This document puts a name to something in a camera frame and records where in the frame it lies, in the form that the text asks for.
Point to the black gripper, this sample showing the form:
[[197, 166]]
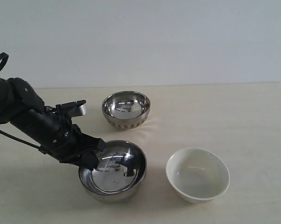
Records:
[[67, 145]]

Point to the smooth stainless steel bowl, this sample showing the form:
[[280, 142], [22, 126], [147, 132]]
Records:
[[121, 170]]

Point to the white ceramic bowl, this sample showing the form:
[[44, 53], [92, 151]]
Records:
[[197, 175]]

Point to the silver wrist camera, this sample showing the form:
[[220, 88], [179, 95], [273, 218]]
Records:
[[75, 108]]

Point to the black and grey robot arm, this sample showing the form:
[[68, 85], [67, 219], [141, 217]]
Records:
[[18, 96]]

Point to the ribbed stainless steel bowl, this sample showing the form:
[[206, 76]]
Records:
[[126, 109]]

